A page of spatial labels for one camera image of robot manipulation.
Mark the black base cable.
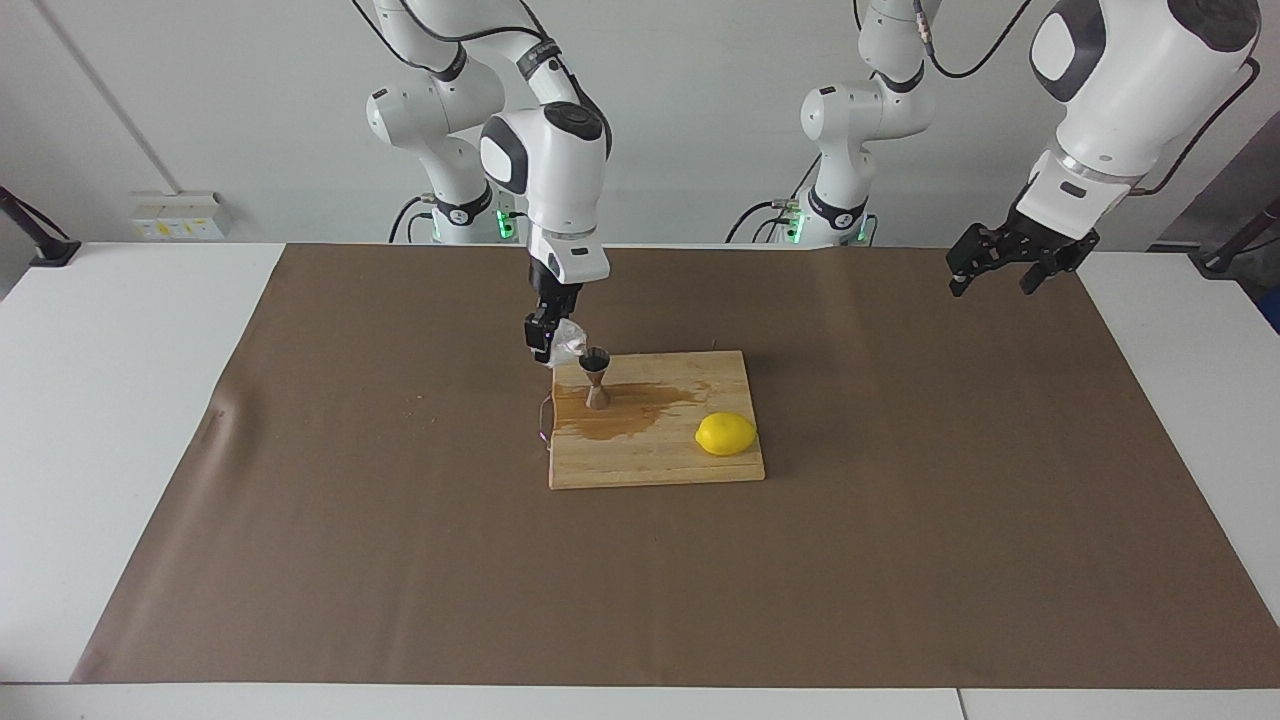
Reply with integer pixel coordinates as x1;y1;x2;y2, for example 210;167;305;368
726;150;803;245
388;195;437;245

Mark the white wall outlet box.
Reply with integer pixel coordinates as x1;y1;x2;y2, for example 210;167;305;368
130;192;233;241

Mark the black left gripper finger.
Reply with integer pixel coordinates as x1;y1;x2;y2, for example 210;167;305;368
1019;254;1077;297
945;224;1002;299

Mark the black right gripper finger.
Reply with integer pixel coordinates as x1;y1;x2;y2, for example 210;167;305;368
523;311;562;364

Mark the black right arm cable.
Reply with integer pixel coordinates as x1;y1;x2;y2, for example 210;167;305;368
350;0;593;226

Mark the wooden cutting board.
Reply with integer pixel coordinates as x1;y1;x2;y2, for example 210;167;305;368
537;350;767;491

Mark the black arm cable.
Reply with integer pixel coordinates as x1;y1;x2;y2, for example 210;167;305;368
910;0;1263;198
350;0;593;226

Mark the steel double jigger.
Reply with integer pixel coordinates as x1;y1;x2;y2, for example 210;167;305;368
580;347;613;411

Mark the black clamp stand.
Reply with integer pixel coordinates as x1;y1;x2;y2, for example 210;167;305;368
0;185;82;267
1190;195;1280;279

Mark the black left base cable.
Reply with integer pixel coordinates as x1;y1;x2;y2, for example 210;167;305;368
726;150;803;245

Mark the brown paper table mat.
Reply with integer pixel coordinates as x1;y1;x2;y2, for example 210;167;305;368
70;243;1280;691

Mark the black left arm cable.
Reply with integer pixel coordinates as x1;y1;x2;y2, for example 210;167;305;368
910;0;1263;198

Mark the yellow lemon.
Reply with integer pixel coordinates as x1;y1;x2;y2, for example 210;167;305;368
695;411;758;458

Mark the clear plastic cup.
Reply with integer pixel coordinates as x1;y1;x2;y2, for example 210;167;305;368
545;318;591;370

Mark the black right base cable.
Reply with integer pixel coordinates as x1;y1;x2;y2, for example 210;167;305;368
388;195;437;245

